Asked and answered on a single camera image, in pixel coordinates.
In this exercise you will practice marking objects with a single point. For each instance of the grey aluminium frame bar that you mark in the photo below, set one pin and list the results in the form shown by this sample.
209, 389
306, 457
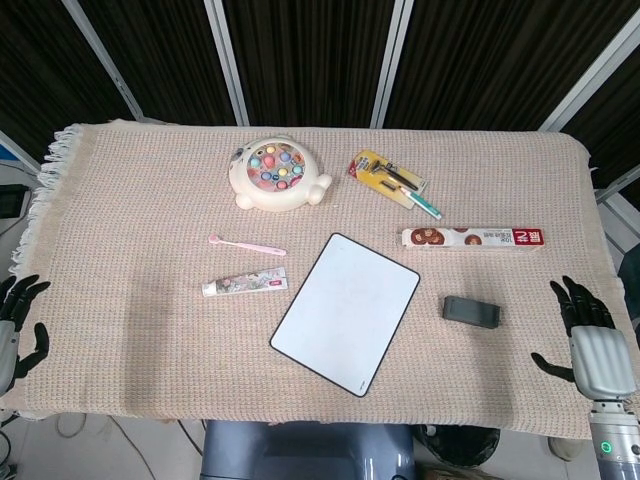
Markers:
620, 189
20, 155

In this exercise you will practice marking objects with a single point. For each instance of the cream fishing game toy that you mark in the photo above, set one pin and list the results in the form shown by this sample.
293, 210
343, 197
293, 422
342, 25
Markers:
272, 192

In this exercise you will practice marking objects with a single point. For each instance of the yellow razor blister pack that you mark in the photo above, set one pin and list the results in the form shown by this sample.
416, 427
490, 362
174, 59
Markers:
372, 171

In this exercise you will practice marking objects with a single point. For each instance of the grey aluminium frame post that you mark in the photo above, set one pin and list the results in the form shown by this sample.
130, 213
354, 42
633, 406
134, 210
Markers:
227, 60
392, 60
102, 55
595, 80

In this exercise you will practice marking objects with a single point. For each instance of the beige shoe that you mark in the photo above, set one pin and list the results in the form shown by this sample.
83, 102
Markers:
566, 446

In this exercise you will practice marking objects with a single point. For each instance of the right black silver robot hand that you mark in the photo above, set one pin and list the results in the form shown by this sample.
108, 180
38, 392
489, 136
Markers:
597, 360

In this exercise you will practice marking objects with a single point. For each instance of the white drawing board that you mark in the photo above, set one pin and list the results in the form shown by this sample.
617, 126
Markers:
340, 310

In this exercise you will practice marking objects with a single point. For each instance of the teal white marker pen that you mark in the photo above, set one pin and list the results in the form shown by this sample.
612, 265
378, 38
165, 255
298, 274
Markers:
425, 206

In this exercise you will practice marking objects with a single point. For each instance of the long cookie box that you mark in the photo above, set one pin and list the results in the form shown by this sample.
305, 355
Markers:
475, 239

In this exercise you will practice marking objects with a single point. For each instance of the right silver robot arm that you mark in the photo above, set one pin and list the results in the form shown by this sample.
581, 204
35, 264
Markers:
612, 445

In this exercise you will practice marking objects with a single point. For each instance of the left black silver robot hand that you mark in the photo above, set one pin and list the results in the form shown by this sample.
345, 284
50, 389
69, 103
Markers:
20, 300

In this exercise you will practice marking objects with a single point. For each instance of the black electronic device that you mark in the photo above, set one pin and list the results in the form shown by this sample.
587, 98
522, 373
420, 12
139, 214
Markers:
12, 201

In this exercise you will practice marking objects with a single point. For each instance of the floral toothpaste tube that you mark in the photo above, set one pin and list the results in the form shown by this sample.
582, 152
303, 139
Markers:
245, 282

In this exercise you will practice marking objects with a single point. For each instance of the pink toothbrush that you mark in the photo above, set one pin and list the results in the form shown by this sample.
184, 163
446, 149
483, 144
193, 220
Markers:
250, 245

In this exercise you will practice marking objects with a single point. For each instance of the dark grey board eraser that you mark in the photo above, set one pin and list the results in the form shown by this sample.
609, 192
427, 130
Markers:
471, 311

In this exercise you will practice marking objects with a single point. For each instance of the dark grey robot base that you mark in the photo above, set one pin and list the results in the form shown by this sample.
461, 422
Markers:
305, 450

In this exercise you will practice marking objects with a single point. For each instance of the beige waffle tablecloth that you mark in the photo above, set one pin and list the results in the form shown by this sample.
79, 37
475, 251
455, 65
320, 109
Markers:
150, 325

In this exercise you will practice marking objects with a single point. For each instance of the black waste bin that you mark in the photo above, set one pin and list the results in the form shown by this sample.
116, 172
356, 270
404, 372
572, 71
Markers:
457, 447

